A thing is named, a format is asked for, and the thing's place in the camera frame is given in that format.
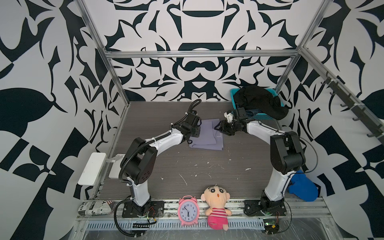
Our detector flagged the small circuit board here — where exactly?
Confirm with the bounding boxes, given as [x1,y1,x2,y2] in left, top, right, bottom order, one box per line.
[263,219,280,235]

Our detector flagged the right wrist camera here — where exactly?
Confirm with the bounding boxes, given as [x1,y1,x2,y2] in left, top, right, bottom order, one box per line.
[224,111,234,123]

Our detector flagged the grey wall hook rail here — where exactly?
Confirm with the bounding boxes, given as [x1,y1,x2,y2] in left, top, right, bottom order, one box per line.
[322,71,384,145]

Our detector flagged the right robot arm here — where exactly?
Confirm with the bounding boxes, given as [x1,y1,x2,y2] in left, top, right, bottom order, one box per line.
[214,108,306,216]

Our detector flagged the folded newspaper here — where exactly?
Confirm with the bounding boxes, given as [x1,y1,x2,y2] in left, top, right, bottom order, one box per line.
[78,200,115,216]

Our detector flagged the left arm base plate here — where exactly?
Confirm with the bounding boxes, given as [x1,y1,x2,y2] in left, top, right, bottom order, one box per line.
[122,199,165,218]

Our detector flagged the white rectangular panel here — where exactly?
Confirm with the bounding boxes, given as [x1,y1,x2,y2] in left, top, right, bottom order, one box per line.
[109,154,125,180]
[78,153,107,186]

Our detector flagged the black corrugated cable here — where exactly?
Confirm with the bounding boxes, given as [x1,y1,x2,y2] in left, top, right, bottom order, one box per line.
[113,195,157,238]

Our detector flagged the lavender skirt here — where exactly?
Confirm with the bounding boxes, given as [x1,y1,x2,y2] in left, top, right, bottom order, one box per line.
[189,119,224,151]

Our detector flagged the plush doll pink shirt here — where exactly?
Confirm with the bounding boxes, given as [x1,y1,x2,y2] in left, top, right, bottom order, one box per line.
[201,186,232,231]

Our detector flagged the pink alarm clock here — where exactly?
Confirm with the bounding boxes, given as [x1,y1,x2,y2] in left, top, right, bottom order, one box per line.
[178,196,200,227]

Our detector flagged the blue cloth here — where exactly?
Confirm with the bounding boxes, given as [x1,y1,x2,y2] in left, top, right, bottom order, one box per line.
[288,170,319,202]

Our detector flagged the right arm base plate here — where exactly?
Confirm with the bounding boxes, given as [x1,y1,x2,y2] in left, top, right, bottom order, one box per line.
[244,198,287,217]

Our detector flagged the black garment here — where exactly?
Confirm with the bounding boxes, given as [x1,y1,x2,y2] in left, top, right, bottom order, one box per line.
[234,85,289,120]

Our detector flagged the teal plastic basket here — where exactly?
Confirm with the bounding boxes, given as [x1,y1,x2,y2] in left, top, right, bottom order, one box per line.
[230,89,278,120]

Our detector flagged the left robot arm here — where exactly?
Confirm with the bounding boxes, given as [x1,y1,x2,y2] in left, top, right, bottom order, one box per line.
[118,110,201,214]

